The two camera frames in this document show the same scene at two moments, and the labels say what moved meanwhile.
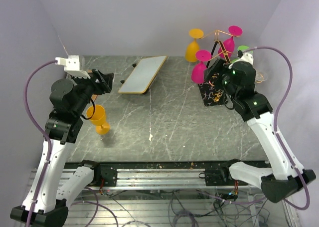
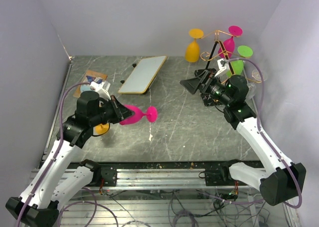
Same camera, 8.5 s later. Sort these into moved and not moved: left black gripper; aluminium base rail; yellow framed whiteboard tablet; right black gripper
Moved: right black gripper; left black gripper
Not moved: yellow framed whiteboard tablet; aluminium base rail
